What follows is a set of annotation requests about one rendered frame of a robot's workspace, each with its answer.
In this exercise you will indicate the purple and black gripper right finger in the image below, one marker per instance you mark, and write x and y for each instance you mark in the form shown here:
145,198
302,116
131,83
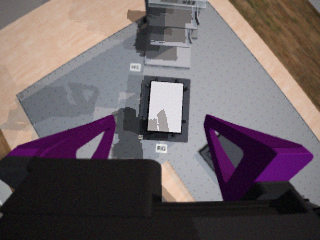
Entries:
266,157

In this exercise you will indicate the grey plate hotel rack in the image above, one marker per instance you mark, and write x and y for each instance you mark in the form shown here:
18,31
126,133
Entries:
171,36

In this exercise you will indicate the grey perforated base plate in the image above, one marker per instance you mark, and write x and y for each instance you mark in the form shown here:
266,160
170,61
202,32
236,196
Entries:
227,81

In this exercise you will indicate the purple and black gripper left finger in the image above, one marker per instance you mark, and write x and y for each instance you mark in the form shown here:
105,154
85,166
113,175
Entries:
66,143

